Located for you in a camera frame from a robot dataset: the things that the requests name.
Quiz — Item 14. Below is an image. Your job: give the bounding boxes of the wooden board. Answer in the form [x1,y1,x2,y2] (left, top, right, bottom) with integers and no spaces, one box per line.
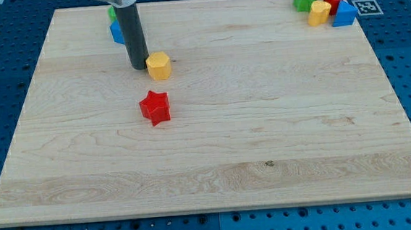
[0,0,411,228]

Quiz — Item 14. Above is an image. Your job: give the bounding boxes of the red star block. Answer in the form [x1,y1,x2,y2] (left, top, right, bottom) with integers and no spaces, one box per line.
[139,90,171,127]

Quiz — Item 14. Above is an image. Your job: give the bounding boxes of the yellow hexagon block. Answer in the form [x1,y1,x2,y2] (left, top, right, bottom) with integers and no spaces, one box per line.
[146,51,172,81]

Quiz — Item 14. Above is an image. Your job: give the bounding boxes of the green block behind tool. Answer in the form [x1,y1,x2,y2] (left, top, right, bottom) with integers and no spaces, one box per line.
[107,7,116,23]

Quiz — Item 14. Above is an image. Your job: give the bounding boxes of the yellow heart block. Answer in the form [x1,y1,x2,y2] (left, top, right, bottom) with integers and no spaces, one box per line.
[308,1,331,26]

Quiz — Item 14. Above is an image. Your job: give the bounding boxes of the white fiducial marker tag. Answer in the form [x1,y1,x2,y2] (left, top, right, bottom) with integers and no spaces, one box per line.
[352,0,384,17]

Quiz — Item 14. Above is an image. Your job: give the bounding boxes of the blue triangle block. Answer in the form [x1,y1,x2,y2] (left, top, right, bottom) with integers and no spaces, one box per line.
[332,0,358,27]

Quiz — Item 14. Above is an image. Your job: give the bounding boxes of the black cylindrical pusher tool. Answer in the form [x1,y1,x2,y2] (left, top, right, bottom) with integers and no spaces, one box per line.
[115,0,149,70]

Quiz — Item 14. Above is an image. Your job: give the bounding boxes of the blue cube block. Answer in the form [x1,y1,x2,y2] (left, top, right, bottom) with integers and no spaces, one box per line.
[109,20,125,45]

